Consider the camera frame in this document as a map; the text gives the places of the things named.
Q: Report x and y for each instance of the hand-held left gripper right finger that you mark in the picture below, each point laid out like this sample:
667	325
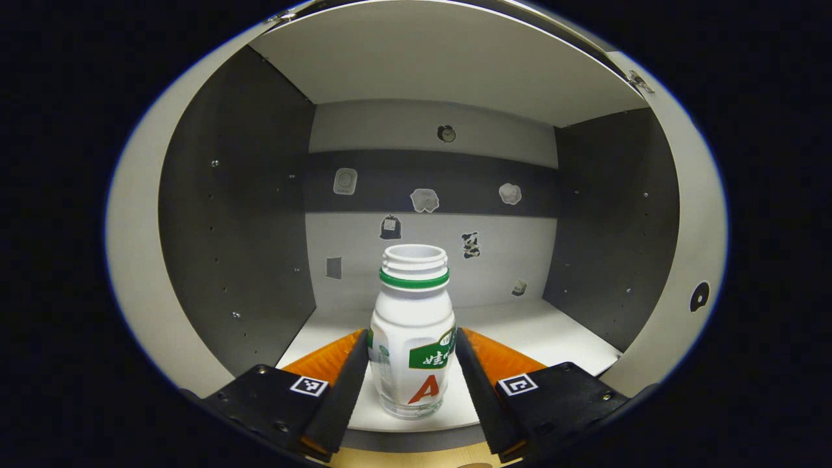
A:
481	403

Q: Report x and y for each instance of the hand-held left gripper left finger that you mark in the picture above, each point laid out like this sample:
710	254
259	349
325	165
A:
338	403

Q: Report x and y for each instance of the white drink bottle green label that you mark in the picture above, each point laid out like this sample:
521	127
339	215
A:
413	318

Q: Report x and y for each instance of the white and grey cabinet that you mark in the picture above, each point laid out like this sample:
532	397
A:
422	65

